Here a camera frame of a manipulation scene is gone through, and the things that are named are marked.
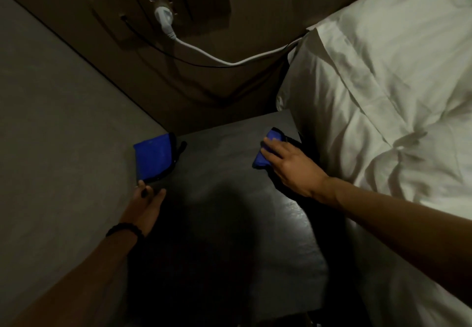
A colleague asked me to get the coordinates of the person's left forearm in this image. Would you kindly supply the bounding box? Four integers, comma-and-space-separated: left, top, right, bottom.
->
10, 232, 140, 327

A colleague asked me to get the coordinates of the white pillow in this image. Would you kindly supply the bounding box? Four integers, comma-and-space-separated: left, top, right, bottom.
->
276, 0, 472, 213

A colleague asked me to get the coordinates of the person's left hand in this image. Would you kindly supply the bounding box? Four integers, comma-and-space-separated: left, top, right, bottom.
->
119, 179, 167, 238

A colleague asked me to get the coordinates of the person's right forearm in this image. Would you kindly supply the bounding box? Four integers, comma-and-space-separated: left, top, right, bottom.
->
320, 177, 472, 287

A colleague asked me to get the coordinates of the person's right hand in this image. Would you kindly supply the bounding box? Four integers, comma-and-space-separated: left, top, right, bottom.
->
261, 139, 331, 206

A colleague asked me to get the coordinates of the white bed sheet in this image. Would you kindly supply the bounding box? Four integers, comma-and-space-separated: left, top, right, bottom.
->
305, 176, 472, 327

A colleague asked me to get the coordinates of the white power plug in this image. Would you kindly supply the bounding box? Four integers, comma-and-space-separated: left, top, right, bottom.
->
154, 5, 178, 40

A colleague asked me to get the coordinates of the blue cloth with black edge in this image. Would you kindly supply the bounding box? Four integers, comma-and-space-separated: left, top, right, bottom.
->
133, 132, 187, 184
252, 128, 305, 176

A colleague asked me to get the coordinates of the black bead bracelet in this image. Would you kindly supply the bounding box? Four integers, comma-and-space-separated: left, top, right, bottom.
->
105, 222, 145, 241

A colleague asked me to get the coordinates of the thin black cable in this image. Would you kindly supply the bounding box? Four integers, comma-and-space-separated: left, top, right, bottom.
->
121, 15, 293, 69

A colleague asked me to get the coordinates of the white power cable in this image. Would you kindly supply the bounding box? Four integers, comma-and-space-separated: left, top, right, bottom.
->
173, 32, 310, 66

